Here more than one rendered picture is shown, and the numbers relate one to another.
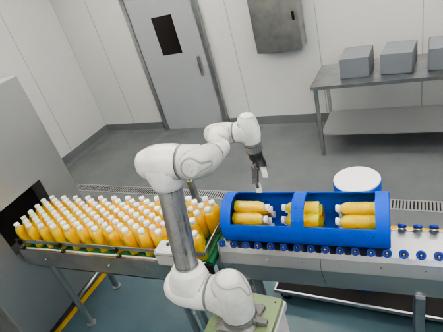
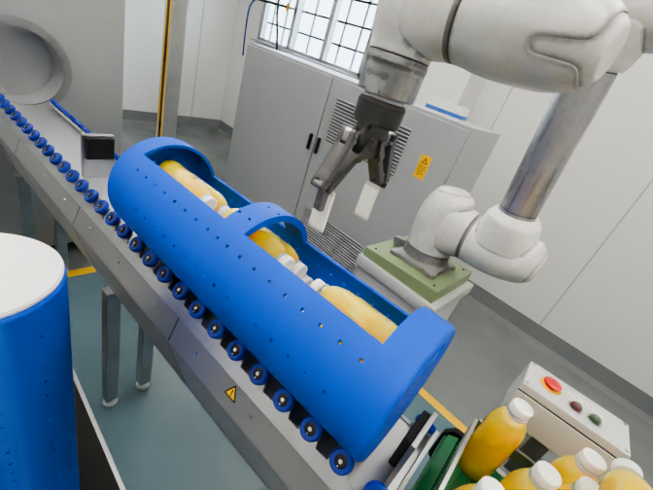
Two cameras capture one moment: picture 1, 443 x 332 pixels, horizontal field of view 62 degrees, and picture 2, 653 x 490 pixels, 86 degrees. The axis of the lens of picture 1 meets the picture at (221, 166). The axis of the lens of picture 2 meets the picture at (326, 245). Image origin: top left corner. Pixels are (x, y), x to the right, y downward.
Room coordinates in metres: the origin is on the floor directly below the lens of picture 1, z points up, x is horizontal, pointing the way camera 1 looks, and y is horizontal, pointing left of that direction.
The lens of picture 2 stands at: (2.25, -0.16, 1.55)
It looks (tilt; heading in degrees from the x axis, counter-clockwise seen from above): 27 degrees down; 183
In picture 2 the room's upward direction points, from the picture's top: 19 degrees clockwise
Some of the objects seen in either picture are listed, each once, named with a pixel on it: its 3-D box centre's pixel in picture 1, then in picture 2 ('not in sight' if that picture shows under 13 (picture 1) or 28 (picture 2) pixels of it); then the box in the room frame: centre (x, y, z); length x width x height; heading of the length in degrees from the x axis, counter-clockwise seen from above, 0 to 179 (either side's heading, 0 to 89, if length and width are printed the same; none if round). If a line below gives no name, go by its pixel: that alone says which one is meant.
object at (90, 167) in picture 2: not in sight; (98, 157); (1.17, -1.10, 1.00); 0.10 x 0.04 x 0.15; 152
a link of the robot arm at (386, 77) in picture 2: (253, 146); (391, 79); (1.67, -0.18, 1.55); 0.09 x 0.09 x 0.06
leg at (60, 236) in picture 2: not in sight; (59, 226); (0.78, -1.68, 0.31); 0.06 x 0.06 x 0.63; 62
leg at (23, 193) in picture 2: not in sight; (27, 230); (0.90, -1.75, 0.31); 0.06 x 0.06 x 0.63; 62
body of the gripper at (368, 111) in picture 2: (256, 159); (373, 128); (1.67, -0.18, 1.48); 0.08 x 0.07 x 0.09; 152
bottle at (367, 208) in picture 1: (358, 208); (187, 186); (1.44, -0.60, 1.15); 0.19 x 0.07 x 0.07; 62
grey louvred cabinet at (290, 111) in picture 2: not in sight; (326, 170); (-0.64, -0.52, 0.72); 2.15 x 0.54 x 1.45; 58
